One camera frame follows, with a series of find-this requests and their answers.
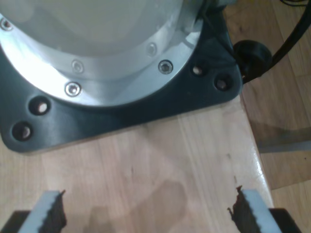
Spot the black base cable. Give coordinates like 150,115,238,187
232,0,311,84

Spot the grey metal bar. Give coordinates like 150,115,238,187
257,140,311,154

